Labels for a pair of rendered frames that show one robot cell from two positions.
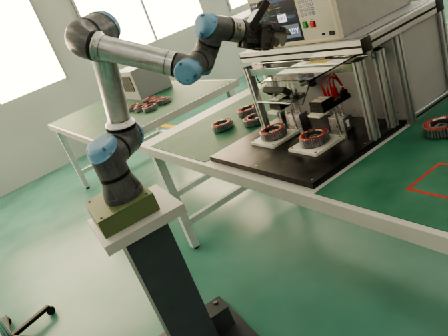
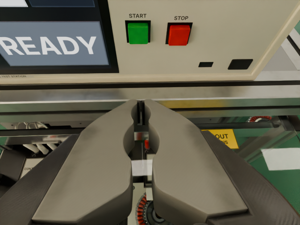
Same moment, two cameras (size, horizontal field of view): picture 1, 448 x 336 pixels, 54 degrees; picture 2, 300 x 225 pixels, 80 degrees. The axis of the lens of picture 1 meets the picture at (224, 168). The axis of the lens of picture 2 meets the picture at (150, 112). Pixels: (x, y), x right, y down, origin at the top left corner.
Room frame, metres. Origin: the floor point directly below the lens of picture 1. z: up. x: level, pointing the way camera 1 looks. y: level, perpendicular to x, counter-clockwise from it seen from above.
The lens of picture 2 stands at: (1.54, -0.31, 1.28)
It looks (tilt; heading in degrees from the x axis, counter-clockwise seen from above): 58 degrees down; 291
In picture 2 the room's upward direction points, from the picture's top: 3 degrees clockwise
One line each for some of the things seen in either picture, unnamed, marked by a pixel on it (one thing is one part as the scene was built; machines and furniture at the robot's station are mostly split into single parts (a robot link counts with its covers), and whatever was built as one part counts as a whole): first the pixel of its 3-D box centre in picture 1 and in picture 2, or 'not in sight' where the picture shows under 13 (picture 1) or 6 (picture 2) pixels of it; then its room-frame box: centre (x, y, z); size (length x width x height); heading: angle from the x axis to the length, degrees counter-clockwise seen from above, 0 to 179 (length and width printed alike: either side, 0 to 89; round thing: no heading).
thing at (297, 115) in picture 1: (298, 118); not in sight; (1.80, -0.37, 0.80); 0.07 x 0.05 x 0.06; 26
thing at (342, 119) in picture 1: (341, 121); not in sight; (1.58, -0.48, 0.80); 0.07 x 0.05 x 0.06; 26
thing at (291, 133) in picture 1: (275, 137); not in sight; (1.73, -0.24, 0.78); 0.15 x 0.15 x 0.01; 26
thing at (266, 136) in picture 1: (273, 132); not in sight; (1.73, -0.24, 0.80); 0.11 x 0.11 x 0.04
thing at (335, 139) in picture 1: (315, 143); not in sight; (1.52, -0.35, 0.78); 0.15 x 0.15 x 0.01; 26
